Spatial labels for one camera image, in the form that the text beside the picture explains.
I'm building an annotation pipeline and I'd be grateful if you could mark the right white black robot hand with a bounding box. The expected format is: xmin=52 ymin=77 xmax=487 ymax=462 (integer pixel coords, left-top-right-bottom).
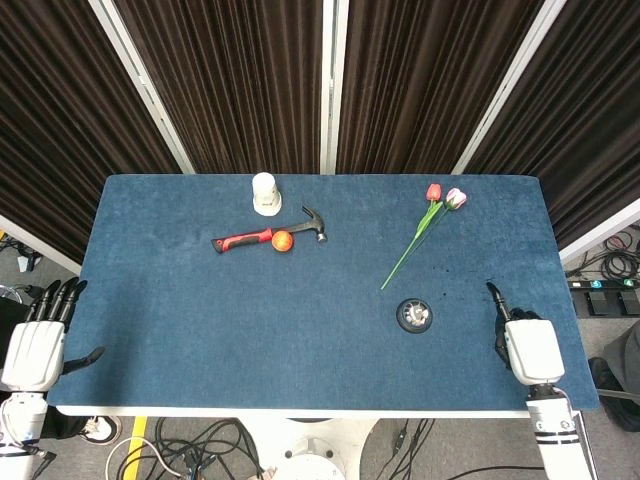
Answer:
xmin=485 ymin=282 xmax=567 ymax=387

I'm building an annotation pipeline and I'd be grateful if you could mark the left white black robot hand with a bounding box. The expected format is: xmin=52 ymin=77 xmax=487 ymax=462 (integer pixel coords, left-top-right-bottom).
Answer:
xmin=0 ymin=278 xmax=107 ymax=393

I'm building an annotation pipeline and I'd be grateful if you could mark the round black metal object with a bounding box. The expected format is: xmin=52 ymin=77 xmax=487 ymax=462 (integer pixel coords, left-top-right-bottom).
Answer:
xmin=395 ymin=298 xmax=434 ymax=332

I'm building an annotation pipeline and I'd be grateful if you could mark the dark clothed person leg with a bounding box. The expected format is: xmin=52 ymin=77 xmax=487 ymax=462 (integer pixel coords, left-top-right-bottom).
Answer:
xmin=587 ymin=324 xmax=640 ymax=432

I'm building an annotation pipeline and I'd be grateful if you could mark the white black sneaker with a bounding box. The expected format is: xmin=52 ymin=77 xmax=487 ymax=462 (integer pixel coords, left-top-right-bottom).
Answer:
xmin=79 ymin=415 xmax=123 ymax=448

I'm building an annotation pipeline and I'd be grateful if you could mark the pink artificial tulip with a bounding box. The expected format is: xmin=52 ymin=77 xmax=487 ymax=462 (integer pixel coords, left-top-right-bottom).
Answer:
xmin=414 ymin=187 xmax=468 ymax=246

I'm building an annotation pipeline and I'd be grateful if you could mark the red artificial tulip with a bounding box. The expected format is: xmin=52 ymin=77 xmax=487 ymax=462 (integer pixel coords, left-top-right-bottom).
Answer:
xmin=380 ymin=183 xmax=444 ymax=291

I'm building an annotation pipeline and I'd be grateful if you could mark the blue felt table mat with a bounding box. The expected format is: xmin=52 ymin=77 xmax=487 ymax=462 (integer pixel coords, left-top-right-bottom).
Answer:
xmin=47 ymin=173 xmax=600 ymax=412

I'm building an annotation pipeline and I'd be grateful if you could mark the dark brown pleated curtain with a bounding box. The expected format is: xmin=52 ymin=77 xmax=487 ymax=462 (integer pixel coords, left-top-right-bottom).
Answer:
xmin=464 ymin=0 xmax=640 ymax=251
xmin=335 ymin=0 xmax=546 ymax=175
xmin=0 ymin=0 xmax=184 ymax=265
xmin=113 ymin=0 xmax=325 ymax=175

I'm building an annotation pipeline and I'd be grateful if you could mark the red black claw hammer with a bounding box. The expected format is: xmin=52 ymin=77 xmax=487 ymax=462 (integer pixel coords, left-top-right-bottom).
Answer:
xmin=210 ymin=205 xmax=329 ymax=255

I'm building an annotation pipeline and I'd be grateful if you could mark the white plastic cup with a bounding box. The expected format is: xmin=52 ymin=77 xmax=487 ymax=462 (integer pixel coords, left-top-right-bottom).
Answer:
xmin=251 ymin=172 xmax=283 ymax=217

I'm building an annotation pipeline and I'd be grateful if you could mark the white partition frame post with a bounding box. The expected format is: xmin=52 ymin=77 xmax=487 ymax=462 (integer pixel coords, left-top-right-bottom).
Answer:
xmin=0 ymin=214 xmax=83 ymax=275
xmin=558 ymin=198 xmax=640 ymax=264
xmin=319 ymin=0 xmax=350 ymax=175
xmin=88 ymin=0 xmax=195 ymax=175
xmin=451 ymin=0 xmax=570 ymax=175

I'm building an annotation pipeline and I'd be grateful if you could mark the black floor cable bundle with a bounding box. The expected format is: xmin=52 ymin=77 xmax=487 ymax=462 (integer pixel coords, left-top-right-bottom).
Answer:
xmin=106 ymin=417 xmax=266 ymax=480
xmin=564 ymin=224 xmax=640 ymax=282
xmin=379 ymin=417 xmax=546 ymax=480

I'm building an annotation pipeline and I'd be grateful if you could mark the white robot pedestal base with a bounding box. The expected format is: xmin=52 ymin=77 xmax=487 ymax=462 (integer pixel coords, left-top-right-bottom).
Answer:
xmin=239 ymin=417 xmax=387 ymax=480

